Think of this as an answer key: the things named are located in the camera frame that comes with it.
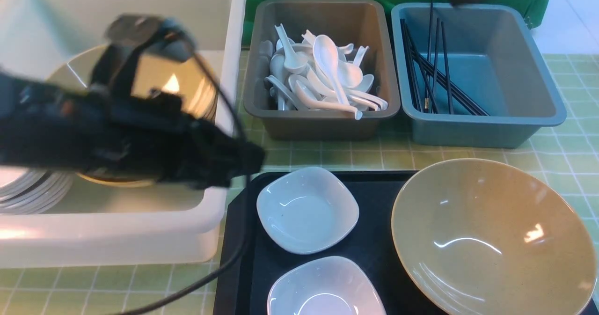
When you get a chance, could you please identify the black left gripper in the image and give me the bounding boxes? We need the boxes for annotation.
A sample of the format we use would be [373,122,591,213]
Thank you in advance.
[1,73,266,189]

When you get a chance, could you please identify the white ceramic soup spoon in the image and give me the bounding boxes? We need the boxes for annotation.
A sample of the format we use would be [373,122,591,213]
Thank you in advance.
[313,34,350,105]

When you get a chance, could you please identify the large tan noodle bowl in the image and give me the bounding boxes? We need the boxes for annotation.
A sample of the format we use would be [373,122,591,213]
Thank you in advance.
[391,159,598,315]

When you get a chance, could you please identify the white square dish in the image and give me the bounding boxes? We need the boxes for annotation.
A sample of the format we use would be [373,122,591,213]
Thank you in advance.
[256,167,360,255]
[267,256,387,315]

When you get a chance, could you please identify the top tan stacked bowl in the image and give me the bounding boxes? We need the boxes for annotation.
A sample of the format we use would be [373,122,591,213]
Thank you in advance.
[47,45,218,121]

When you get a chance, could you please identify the stack of white dishes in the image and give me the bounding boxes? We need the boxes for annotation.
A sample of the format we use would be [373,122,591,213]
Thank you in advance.
[0,166,73,215]

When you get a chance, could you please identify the blue plastic chopstick bin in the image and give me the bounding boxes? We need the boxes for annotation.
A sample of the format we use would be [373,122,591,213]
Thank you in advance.
[391,3,567,148]

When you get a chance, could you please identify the black chopsticks in bin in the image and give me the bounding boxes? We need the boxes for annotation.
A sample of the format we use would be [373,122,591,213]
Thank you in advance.
[400,1,489,116]

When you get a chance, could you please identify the grey plastic spoon bin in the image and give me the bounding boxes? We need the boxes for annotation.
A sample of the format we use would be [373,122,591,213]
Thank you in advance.
[242,0,402,141]

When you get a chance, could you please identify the large white plastic tub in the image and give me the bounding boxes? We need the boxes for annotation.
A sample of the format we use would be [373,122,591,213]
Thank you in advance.
[1,0,246,269]

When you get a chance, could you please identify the pile of white spoons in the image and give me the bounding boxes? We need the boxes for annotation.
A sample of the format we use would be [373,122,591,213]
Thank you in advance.
[263,24,389,120]

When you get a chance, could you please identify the black serving tray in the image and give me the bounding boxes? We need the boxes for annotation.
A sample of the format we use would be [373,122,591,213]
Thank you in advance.
[213,171,599,315]

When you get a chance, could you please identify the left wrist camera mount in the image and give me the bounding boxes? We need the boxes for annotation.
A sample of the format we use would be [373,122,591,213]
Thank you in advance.
[89,14,196,97]

